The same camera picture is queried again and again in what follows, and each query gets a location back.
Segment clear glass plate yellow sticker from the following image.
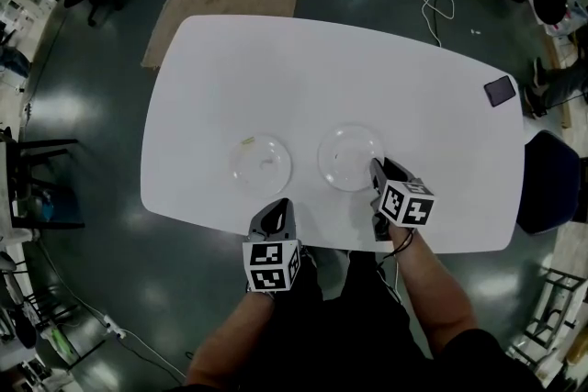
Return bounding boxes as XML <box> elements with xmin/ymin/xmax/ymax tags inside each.
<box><xmin>228</xmin><ymin>132</ymin><xmax>293</xmax><ymax>199</ymax></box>

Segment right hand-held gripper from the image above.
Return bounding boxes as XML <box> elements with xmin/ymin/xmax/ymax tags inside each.
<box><xmin>369</xmin><ymin>157</ymin><xmax>435</xmax><ymax>243</ymax></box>

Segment person's black clothes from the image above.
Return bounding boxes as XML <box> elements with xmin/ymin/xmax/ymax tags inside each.
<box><xmin>172</xmin><ymin>245</ymin><xmax>548</xmax><ymax>392</ymax></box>

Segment person's left forearm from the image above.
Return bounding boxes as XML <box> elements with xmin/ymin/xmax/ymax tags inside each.
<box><xmin>185</xmin><ymin>290</ymin><xmax>277</xmax><ymax>387</ymax></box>

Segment black smartphone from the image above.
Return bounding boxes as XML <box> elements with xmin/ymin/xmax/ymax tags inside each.
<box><xmin>483</xmin><ymin>74</ymin><xmax>518</xmax><ymax>108</ymax></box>

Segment white power strip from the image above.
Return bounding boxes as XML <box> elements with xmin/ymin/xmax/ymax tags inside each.
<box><xmin>101</xmin><ymin>314</ymin><xmax>128</xmax><ymax>341</ymax></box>

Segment black metal frame rack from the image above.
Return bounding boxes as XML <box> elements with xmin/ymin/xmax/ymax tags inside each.
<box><xmin>507</xmin><ymin>265</ymin><xmax>588</xmax><ymax>377</ymax></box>

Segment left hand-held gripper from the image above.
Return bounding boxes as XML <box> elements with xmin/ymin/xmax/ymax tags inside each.
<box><xmin>242</xmin><ymin>197</ymin><xmax>303</xmax><ymax>295</ymax></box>

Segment black metal frame chair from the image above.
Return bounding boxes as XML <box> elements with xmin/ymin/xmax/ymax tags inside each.
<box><xmin>0</xmin><ymin>128</ymin><xmax>87</xmax><ymax>231</ymax></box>

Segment white floor cable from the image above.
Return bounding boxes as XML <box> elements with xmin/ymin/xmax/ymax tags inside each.
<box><xmin>414</xmin><ymin>0</ymin><xmax>488</xmax><ymax>48</ymax></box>

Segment person's right forearm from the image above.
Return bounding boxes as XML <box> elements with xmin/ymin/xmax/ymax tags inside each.
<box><xmin>388</xmin><ymin>224</ymin><xmax>480</xmax><ymax>357</ymax></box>

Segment dark blue chair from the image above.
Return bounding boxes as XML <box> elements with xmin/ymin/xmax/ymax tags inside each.
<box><xmin>516</xmin><ymin>130</ymin><xmax>581</xmax><ymax>236</ymax></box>

